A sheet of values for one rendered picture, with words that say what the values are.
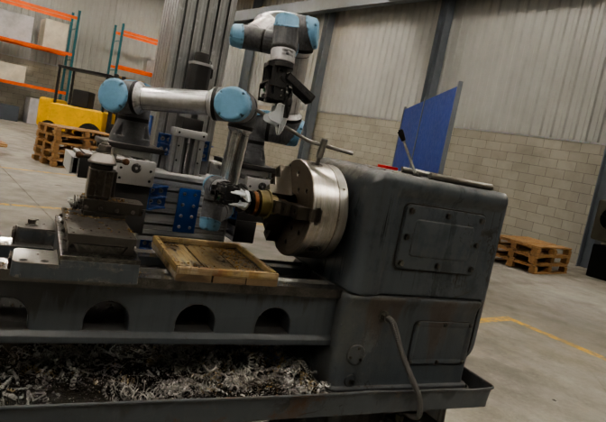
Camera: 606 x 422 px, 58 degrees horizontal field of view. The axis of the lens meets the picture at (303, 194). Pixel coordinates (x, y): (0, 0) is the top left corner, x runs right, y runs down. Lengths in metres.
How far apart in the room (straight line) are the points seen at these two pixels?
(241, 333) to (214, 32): 1.33
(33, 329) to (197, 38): 1.37
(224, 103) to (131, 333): 0.79
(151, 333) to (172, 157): 0.94
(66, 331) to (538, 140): 11.89
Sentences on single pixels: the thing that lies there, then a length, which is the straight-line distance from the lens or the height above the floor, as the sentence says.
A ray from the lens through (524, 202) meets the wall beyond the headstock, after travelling 12.76.
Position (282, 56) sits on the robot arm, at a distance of 1.65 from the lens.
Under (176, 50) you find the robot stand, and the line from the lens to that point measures 2.36.
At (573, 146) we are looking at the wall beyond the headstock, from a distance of 12.43.
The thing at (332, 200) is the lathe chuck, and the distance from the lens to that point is 1.65.
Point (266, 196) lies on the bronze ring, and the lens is 1.68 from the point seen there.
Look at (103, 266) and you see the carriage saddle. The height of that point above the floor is 0.90.
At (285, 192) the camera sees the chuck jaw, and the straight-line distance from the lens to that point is 1.74.
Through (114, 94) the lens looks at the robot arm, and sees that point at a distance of 2.00.
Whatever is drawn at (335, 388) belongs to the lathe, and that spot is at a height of 0.56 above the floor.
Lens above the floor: 1.29
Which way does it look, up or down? 5 degrees down
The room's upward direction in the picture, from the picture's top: 11 degrees clockwise
